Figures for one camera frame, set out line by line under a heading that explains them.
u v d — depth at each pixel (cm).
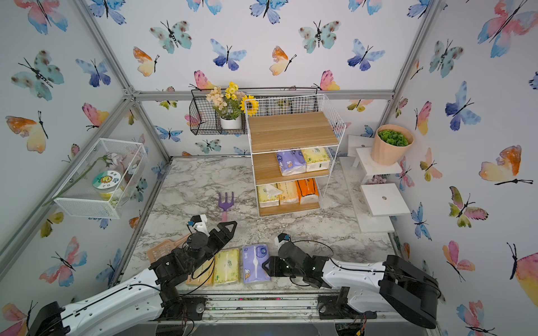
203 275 65
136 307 57
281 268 71
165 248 89
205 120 102
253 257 80
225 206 102
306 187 98
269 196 96
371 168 87
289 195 99
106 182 65
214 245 68
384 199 85
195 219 71
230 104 87
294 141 70
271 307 75
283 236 77
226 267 79
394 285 43
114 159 75
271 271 72
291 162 79
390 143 77
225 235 68
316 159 79
